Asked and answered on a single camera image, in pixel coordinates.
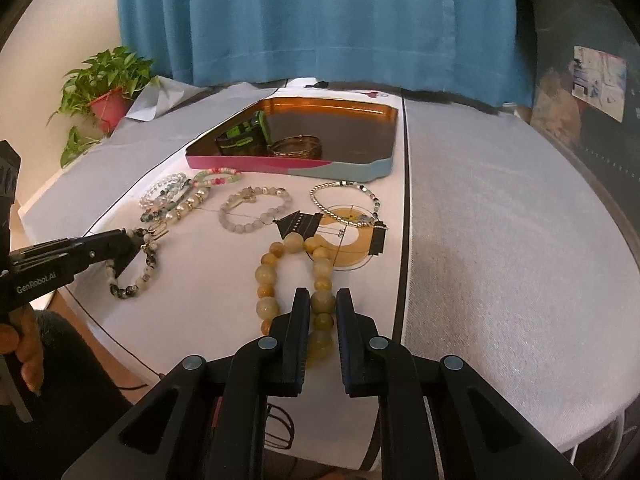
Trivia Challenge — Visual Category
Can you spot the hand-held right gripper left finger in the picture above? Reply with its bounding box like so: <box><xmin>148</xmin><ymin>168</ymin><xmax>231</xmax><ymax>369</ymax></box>
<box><xmin>60</xmin><ymin>287</ymin><xmax>311</xmax><ymax>480</ymax></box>

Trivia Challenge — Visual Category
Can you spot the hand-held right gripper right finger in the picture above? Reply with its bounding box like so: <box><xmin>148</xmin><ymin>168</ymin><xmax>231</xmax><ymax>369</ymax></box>
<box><xmin>335</xmin><ymin>287</ymin><xmax>583</xmax><ymax>480</ymax></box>

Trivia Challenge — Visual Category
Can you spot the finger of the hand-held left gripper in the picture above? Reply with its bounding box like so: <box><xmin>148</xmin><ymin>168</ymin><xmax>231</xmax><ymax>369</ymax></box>
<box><xmin>9</xmin><ymin>248</ymin><xmax>139</xmax><ymax>275</ymax></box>
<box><xmin>10</xmin><ymin>229</ymin><xmax>144</xmax><ymax>260</ymax></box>

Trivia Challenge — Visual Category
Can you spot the black and white bead bracelet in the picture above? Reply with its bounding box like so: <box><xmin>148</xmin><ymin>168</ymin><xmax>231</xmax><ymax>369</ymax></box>
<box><xmin>106</xmin><ymin>227</ymin><xmax>167</xmax><ymax>301</ymax></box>

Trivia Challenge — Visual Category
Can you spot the yellow large bead necklace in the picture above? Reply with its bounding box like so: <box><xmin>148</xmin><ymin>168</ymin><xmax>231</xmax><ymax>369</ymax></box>
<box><xmin>254</xmin><ymin>232</ymin><xmax>337</xmax><ymax>368</ymax></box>

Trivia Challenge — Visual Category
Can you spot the clear crystal bead bracelet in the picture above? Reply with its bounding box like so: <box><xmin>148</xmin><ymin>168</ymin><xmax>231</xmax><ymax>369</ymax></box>
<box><xmin>139</xmin><ymin>172</ymin><xmax>188</xmax><ymax>211</ymax></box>

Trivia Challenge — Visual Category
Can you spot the pink and green bead bracelet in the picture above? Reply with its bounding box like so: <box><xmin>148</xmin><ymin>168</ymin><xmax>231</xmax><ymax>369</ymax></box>
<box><xmin>192</xmin><ymin>167</ymin><xmax>242</xmax><ymax>196</ymax></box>

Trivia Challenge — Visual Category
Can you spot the silver small bead bracelet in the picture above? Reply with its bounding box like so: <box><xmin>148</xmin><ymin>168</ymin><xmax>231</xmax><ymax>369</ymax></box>
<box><xmin>310</xmin><ymin>179</ymin><xmax>390</xmax><ymax>231</ymax></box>

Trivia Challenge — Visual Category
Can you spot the pink and blue tin tray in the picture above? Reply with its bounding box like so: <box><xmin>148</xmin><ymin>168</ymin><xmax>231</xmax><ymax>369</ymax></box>
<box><xmin>186</xmin><ymin>97</ymin><xmax>398</xmax><ymax>182</ymax></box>

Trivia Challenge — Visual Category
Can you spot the person's left hand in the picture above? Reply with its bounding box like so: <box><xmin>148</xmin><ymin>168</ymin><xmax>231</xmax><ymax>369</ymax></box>
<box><xmin>0</xmin><ymin>309</ymin><xmax>46</xmax><ymax>396</ymax></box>

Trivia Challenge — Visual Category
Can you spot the white printed mat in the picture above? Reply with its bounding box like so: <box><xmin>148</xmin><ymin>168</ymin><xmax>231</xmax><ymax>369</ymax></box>
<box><xmin>67</xmin><ymin>76</ymin><xmax>415</xmax><ymax>471</ymax></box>

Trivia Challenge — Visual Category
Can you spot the person's black clothing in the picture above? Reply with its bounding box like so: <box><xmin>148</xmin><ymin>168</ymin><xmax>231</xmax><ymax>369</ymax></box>
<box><xmin>0</xmin><ymin>310</ymin><xmax>166</xmax><ymax>480</ymax></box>

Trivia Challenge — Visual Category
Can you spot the green plant in red pot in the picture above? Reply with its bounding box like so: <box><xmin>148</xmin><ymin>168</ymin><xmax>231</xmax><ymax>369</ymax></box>
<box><xmin>47</xmin><ymin>46</ymin><xmax>163</xmax><ymax>168</ymax></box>

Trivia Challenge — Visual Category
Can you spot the silver wrapping sheet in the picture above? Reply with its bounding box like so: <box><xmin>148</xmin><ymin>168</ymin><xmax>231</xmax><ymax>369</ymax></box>
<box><xmin>125</xmin><ymin>76</ymin><xmax>201</xmax><ymax>123</ymax></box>

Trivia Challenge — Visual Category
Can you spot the green and black bangle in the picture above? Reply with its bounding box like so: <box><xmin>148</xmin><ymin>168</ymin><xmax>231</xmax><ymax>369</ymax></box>
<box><xmin>216</xmin><ymin>110</ymin><xmax>273</xmax><ymax>157</ymax></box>

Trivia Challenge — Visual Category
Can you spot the gold bangle set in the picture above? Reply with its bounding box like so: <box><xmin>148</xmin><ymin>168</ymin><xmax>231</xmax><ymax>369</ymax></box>
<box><xmin>267</xmin><ymin>134</ymin><xmax>323</xmax><ymax>159</ymax></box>

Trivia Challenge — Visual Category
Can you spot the grey tablecloth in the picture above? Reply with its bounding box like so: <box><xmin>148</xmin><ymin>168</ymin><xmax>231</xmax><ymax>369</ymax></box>
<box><xmin>17</xmin><ymin>77</ymin><xmax>628</xmax><ymax>461</ymax></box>

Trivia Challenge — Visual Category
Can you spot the blue curtain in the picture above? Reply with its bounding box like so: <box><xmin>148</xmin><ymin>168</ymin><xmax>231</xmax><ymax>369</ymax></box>
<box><xmin>116</xmin><ymin>0</ymin><xmax>533</xmax><ymax>108</ymax></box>

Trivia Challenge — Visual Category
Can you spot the printed paper card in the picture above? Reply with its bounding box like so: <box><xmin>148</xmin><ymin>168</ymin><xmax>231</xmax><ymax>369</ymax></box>
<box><xmin>571</xmin><ymin>46</ymin><xmax>627</xmax><ymax>122</ymax></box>

